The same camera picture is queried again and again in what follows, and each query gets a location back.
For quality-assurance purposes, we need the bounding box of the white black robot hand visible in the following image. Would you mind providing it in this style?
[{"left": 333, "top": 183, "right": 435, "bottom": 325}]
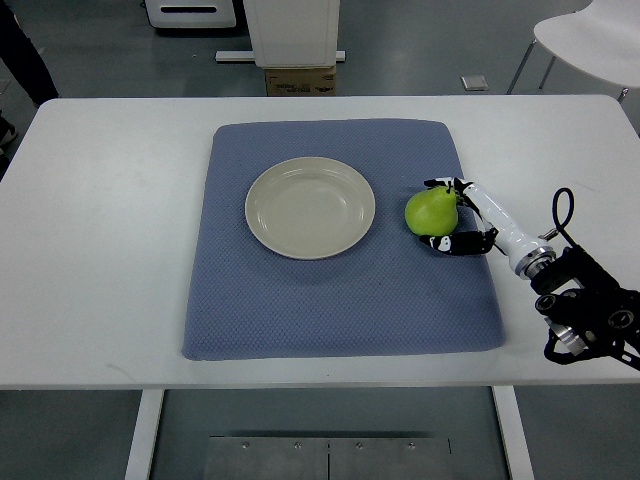
[{"left": 419, "top": 177, "right": 556, "bottom": 279}]

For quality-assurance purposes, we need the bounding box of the green pear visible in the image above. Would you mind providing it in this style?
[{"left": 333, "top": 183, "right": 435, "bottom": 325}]
[{"left": 404, "top": 186, "right": 458, "bottom": 236}]

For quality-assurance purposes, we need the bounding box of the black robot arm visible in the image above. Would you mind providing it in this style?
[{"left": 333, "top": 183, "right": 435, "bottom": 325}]
[{"left": 526, "top": 245, "right": 639, "bottom": 370}]

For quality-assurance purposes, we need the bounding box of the beige round plate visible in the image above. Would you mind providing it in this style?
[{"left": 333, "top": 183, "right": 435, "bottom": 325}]
[{"left": 245, "top": 157, "right": 376, "bottom": 260}]

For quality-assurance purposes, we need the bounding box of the blue textured mat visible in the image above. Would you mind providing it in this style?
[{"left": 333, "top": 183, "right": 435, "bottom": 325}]
[{"left": 182, "top": 119, "right": 505, "bottom": 360}]

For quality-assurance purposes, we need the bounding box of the white right table leg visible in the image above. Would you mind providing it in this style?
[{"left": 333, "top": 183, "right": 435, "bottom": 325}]
[{"left": 491, "top": 386, "right": 535, "bottom": 480}]

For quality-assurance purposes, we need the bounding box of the white table leg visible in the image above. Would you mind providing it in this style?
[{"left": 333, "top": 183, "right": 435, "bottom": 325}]
[
  {"left": 124, "top": 389, "right": 164, "bottom": 480},
  {"left": 491, "top": 386, "right": 535, "bottom": 480}
]

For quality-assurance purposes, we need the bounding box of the grey floor socket cover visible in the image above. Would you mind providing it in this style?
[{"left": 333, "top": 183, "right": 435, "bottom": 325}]
[{"left": 460, "top": 74, "right": 489, "bottom": 92}]

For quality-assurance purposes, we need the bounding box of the white chair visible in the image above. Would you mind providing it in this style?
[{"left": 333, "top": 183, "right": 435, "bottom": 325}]
[{"left": 507, "top": 0, "right": 639, "bottom": 101}]

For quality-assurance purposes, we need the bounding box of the brown cardboard box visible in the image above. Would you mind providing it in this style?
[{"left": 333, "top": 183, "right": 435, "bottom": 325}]
[{"left": 264, "top": 66, "right": 337, "bottom": 97}]

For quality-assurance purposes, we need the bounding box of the white cabinet on stand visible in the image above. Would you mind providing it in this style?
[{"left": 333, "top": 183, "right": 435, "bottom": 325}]
[{"left": 215, "top": 0, "right": 346, "bottom": 69}]

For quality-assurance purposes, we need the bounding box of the white left table leg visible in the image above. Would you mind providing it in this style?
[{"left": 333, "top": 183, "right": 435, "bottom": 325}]
[{"left": 124, "top": 389, "right": 164, "bottom": 480}]

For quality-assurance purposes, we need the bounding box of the white appliance with slot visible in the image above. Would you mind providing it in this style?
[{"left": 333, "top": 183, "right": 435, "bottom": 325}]
[{"left": 144, "top": 0, "right": 237, "bottom": 29}]

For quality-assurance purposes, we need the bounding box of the person in dark clothes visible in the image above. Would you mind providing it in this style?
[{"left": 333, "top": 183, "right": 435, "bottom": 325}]
[{"left": 0, "top": 0, "right": 60, "bottom": 146}]

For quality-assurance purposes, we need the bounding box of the black looped cable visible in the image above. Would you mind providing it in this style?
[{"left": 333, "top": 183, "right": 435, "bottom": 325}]
[{"left": 551, "top": 187, "right": 576, "bottom": 246}]

